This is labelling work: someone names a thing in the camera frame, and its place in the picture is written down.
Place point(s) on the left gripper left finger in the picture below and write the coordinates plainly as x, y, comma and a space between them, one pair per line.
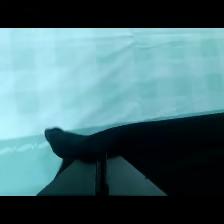
75, 180

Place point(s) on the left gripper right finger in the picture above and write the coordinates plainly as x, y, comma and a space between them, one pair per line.
131, 180

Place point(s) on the black garment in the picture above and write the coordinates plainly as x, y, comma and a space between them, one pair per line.
160, 146

